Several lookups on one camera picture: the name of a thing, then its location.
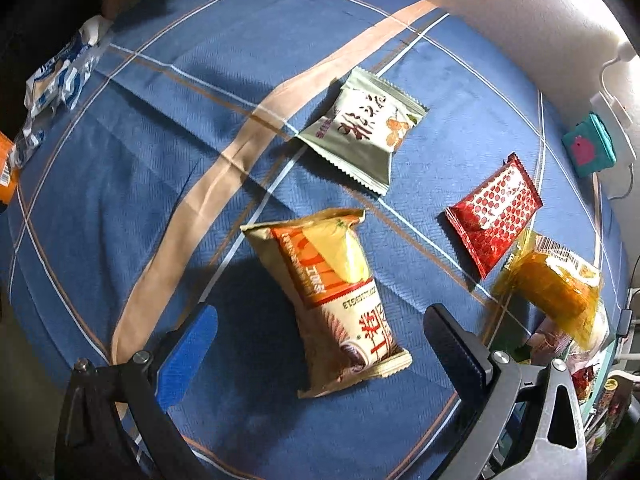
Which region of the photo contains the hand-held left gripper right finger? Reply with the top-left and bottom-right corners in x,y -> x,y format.
390,302 -> 590,480

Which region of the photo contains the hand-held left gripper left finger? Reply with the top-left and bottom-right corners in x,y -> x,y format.
54,304 -> 219,480

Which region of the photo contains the yellow snack packet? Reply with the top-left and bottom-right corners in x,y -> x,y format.
492,230 -> 606,351

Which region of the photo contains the beige orange snack packet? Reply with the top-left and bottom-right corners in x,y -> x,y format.
240,208 -> 413,400

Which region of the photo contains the pink snack packet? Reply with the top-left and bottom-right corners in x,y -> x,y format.
525,325 -> 573,361

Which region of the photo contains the red dotted snack packet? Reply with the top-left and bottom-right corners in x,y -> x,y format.
445,152 -> 543,280

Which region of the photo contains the blue plaid blanket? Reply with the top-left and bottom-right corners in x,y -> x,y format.
7,0 -> 630,480

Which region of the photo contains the pale green snack packet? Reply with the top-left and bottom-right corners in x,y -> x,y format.
297,67 -> 430,197

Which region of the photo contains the teal box with pink print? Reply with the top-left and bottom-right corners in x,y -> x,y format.
562,112 -> 618,178

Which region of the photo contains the orange paper cup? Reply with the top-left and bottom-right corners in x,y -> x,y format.
0,130 -> 22,206

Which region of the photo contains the blue white plastic bag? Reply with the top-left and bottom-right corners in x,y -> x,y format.
12,15 -> 113,166

